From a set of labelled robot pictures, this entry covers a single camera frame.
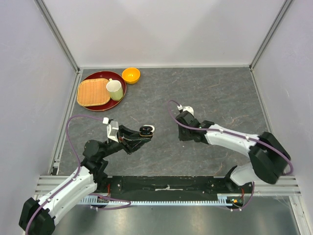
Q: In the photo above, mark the pale green cup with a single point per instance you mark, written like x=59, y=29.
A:
x=114, y=87

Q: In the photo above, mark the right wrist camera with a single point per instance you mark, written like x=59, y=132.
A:
x=187, y=109

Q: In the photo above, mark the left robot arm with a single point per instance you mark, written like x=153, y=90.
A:
x=40, y=217

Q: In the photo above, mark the slotted cable duct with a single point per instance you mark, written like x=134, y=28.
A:
x=174, y=198

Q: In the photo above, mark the woven bamboo mat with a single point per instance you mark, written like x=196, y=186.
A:
x=93, y=92

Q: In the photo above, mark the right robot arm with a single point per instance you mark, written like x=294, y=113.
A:
x=267, y=157

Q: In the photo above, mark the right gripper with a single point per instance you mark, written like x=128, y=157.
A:
x=181, y=136

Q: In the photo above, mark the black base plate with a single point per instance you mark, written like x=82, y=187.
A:
x=210, y=184

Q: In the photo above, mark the red round tray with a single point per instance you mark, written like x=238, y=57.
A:
x=107, y=75

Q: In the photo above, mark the black earbud charging case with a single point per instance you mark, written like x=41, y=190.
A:
x=146, y=130

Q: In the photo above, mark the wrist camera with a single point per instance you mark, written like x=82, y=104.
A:
x=187, y=109
x=112, y=130

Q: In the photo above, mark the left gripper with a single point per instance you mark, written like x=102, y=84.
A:
x=126, y=137

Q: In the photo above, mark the orange bowl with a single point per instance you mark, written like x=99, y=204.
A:
x=131, y=75

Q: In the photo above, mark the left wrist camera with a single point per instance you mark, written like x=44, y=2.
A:
x=112, y=130

